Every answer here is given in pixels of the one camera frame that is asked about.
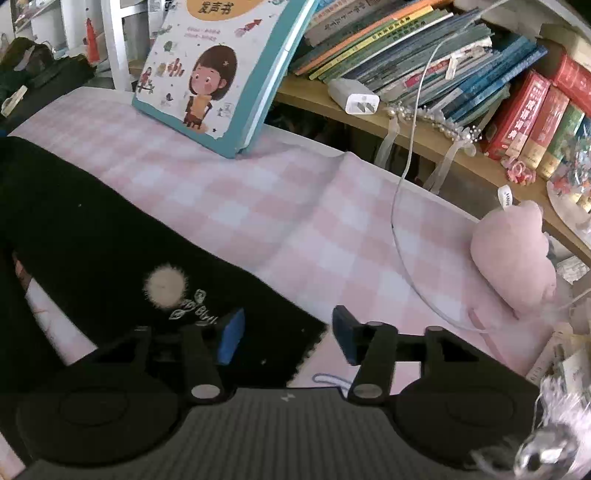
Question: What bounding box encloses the pearl headband with ribbons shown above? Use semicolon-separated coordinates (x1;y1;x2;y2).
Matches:
374;104;484;195

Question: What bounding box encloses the thick red book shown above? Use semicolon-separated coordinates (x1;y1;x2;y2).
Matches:
517;86;571;171
480;69;552;161

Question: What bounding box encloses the white cable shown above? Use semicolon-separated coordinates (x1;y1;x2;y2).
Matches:
390;0;591;333

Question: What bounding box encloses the thick green book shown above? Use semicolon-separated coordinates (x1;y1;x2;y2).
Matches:
536;102;586;181

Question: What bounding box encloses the stack of thin books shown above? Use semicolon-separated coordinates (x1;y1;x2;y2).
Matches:
290;0;549;121

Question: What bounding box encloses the pink checked bed sheet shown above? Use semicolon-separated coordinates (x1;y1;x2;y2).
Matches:
8;86;561;392

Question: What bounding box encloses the silver tinsel ornament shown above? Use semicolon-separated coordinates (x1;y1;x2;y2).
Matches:
471;375;591;480

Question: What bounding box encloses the teal children's picture book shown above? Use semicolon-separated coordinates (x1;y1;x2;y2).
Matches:
132;0;321;160

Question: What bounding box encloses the white charger plug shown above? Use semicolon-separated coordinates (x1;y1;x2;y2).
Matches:
328;78;381;114

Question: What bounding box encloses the colourful figure ornament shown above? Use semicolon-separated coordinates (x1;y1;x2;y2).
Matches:
547;134;591;214

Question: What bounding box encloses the wooden shelf board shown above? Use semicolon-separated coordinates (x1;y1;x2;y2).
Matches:
129;60;591;267

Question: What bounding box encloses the dark clothes pile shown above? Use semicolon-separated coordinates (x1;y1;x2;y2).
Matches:
0;37;97;121

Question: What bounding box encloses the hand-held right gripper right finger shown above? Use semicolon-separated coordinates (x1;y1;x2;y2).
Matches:
332;305;491;404

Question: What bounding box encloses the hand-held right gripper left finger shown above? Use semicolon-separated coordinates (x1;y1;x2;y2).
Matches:
89;308;247;404

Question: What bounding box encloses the black sweater with pompom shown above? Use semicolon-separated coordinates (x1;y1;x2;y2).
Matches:
0;136;329;394

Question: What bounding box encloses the pink fabric flower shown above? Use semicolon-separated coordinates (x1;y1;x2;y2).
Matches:
505;156;536;186

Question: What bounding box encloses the pink plush toy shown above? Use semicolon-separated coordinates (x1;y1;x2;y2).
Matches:
470;185;558;315

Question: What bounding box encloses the white metal frame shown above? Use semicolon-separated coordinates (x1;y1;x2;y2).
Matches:
100;0;136;92

